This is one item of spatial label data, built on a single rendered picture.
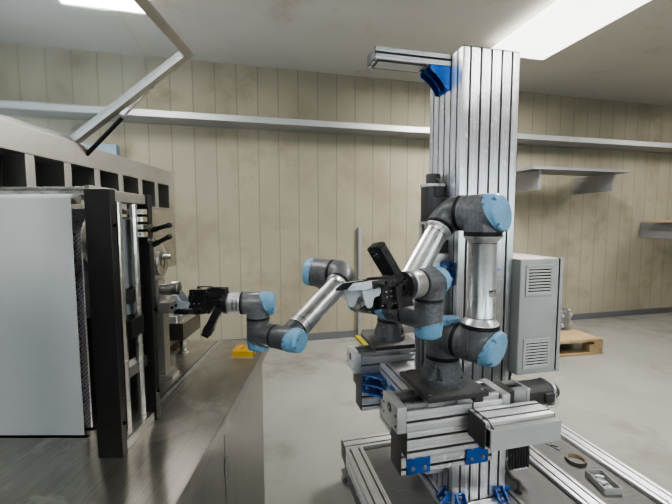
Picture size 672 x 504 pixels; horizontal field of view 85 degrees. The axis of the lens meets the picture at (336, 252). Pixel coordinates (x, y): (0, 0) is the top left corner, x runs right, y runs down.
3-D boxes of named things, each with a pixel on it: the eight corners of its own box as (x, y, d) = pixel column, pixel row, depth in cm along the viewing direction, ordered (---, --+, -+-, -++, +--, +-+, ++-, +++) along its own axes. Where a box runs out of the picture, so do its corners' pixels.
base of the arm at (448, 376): (449, 369, 138) (450, 344, 138) (473, 387, 124) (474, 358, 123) (412, 373, 135) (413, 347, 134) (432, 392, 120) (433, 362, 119)
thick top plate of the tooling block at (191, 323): (183, 340, 126) (183, 323, 126) (67, 340, 126) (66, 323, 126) (200, 327, 142) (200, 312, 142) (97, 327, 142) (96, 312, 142)
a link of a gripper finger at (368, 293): (360, 312, 76) (385, 305, 83) (358, 283, 76) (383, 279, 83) (349, 311, 78) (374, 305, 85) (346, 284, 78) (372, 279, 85)
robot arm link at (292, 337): (369, 280, 147) (299, 365, 111) (345, 278, 153) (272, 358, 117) (363, 255, 142) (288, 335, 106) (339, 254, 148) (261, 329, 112)
